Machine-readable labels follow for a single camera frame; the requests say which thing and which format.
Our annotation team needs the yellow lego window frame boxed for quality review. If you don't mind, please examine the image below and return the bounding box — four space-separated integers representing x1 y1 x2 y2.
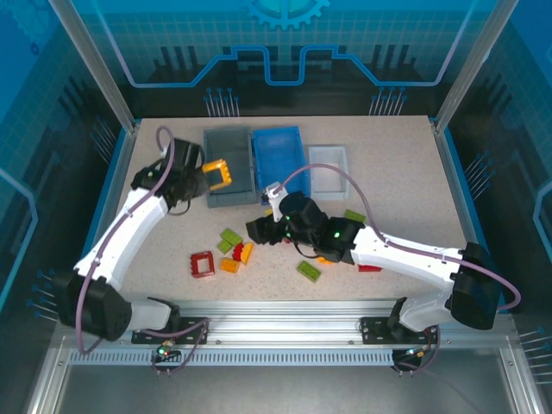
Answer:
202 158 235 191

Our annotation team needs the red lego window frame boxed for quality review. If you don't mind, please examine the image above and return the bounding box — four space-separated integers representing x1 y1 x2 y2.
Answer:
190 250 216 279

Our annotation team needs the grey plastic bin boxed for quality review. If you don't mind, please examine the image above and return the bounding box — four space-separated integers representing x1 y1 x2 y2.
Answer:
202 126 260 210

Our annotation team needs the white plastic bin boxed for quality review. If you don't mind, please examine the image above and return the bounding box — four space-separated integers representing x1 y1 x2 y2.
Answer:
308 144 349 202

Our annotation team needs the blue plastic bin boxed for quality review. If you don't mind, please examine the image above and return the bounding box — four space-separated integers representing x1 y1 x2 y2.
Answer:
252 125 312 206

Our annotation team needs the aluminium front beam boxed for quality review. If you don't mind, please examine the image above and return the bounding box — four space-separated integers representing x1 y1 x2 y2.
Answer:
103 298 517 348

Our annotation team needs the small lit circuit board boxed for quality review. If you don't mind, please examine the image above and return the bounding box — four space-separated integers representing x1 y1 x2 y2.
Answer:
394 347 432 363
155 342 180 362

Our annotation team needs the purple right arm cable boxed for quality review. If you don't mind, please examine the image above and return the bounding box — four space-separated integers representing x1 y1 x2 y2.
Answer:
275 163 523 312

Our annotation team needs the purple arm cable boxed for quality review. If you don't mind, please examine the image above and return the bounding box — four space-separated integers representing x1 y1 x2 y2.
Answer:
75 125 177 355
275 163 523 312

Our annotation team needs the aluminium table side rail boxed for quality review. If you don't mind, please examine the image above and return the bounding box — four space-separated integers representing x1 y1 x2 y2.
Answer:
79 120 141 277
430 118 510 314

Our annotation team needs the slotted grey cable duct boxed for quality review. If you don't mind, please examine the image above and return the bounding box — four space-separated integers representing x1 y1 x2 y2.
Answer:
68 348 398 367

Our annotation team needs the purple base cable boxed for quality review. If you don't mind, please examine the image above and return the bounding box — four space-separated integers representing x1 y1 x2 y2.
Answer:
140 317 212 376
396 325 491 414

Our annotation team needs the aluminium frame post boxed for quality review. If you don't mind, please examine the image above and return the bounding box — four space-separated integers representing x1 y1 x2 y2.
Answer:
433 0 521 133
47 0 141 133

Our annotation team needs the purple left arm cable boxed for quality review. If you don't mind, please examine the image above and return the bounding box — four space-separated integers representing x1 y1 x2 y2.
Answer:
75 125 177 355

